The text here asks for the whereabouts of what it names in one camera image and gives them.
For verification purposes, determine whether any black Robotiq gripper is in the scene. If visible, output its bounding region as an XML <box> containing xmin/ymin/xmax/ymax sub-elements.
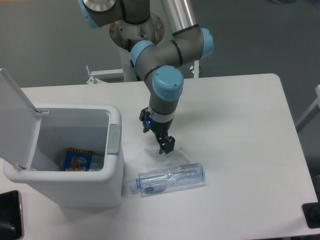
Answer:
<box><xmin>139</xmin><ymin>107</ymin><xmax>175</xmax><ymax>155</ymax></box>

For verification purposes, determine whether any clear plastic wrapper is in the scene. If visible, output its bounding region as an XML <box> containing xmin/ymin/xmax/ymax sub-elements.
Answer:
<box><xmin>143</xmin><ymin>147</ymin><xmax>191</xmax><ymax>171</ymax></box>

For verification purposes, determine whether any clear plastic bottle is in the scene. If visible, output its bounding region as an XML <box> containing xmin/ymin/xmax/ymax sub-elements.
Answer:
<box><xmin>131</xmin><ymin>163</ymin><xmax>206</xmax><ymax>195</ymax></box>

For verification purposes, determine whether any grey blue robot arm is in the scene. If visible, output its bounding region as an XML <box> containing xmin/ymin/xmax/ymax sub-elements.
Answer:
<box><xmin>78</xmin><ymin>0</ymin><xmax>214</xmax><ymax>154</ymax></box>

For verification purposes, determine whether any white plastic trash can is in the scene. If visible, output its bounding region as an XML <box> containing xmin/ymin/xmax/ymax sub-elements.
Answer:
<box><xmin>0</xmin><ymin>104</ymin><xmax>124</xmax><ymax>208</ymax></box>

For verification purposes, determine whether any white trash can lid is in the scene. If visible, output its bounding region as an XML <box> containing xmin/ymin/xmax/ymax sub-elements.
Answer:
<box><xmin>0</xmin><ymin>68</ymin><xmax>41</xmax><ymax>170</ymax></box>

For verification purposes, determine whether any colourful snack package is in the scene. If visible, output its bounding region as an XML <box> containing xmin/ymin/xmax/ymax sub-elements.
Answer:
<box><xmin>62</xmin><ymin>147</ymin><xmax>105</xmax><ymax>172</ymax></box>

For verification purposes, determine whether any black device left corner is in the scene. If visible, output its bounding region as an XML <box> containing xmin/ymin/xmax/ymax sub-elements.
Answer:
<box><xmin>0</xmin><ymin>190</ymin><xmax>24</xmax><ymax>240</ymax></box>

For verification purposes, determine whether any black device corner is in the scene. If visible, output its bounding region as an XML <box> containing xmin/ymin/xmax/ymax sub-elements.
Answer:
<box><xmin>0</xmin><ymin>190</ymin><xmax>24</xmax><ymax>240</ymax></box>
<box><xmin>302</xmin><ymin>202</ymin><xmax>320</xmax><ymax>229</ymax></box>

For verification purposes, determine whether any black device right corner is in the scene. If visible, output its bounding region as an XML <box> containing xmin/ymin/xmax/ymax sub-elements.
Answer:
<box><xmin>302</xmin><ymin>202</ymin><xmax>320</xmax><ymax>229</ymax></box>

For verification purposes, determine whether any white table bracket right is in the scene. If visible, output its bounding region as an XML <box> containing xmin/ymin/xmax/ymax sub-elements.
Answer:
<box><xmin>189</xmin><ymin>60</ymin><xmax>201</xmax><ymax>79</ymax></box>

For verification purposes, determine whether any white table leg bracket left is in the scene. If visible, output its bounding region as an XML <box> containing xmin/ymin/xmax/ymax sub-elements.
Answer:
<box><xmin>86</xmin><ymin>65</ymin><xmax>124</xmax><ymax>85</ymax></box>

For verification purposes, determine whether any black cable on pedestal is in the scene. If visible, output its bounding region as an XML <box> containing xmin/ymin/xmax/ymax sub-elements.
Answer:
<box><xmin>127</xmin><ymin>38</ymin><xmax>141</xmax><ymax>82</ymax></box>

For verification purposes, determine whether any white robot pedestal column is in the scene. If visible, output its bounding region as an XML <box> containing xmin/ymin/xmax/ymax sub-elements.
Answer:
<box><xmin>109</xmin><ymin>13</ymin><xmax>165</xmax><ymax>82</ymax></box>

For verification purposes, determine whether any white frame right edge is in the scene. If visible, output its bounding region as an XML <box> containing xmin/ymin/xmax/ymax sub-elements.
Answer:
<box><xmin>295</xmin><ymin>85</ymin><xmax>320</xmax><ymax>133</ymax></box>

